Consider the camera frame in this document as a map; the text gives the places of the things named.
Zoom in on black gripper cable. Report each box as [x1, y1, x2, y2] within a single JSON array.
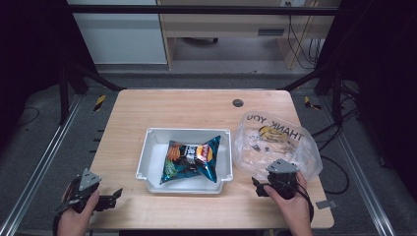
[[288, 180, 315, 224], [52, 175, 83, 236]]

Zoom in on black metal stand leg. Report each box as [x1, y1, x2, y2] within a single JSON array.
[[58, 60, 127, 126], [280, 62, 344, 123]]

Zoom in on black horizontal bar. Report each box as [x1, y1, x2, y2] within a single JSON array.
[[67, 4, 342, 16]]

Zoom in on black floor cables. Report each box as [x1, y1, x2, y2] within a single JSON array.
[[310, 80, 363, 195]]

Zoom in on person's left hand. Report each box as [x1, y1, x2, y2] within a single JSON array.
[[56, 190, 100, 236]]

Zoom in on black hanging cables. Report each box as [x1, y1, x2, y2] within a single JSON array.
[[285, 1, 325, 71]]

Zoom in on white plastic bin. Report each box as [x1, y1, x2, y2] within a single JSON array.
[[135, 127, 234, 195]]

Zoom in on person's right hand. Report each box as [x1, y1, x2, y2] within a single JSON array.
[[264, 172, 313, 236]]

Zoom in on black yellow floor tape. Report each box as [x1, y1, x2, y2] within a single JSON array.
[[303, 95, 323, 111], [92, 93, 107, 112]]

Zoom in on clear plastic bag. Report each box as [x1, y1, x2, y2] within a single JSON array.
[[231, 111, 324, 182]]

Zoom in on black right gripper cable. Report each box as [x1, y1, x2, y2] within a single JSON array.
[[288, 180, 315, 224]]

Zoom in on white cabinet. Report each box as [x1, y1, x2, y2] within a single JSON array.
[[67, 0, 169, 65]]

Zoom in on dark curtain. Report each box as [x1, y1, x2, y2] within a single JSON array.
[[314, 0, 417, 201], [0, 0, 99, 148]]

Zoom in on aluminium floor rail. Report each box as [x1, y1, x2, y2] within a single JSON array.
[[0, 93, 84, 236], [319, 94, 398, 236]]

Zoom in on grey flat tag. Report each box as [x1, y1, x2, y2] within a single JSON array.
[[315, 200, 338, 210]]

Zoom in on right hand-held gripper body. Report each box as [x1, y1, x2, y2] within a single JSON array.
[[266, 158, 300, 201]]

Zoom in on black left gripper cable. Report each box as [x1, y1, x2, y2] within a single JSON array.
[[52, 175, 83, 236]]

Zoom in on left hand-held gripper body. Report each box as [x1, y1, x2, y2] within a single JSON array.
[[55, 168, 102, 214]]

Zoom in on blue chip packet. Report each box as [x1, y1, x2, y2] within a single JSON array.
[[159, 135, 222, 185]]

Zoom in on thin black floor cable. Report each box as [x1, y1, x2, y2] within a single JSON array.
[[18, 106, 41, 128]]

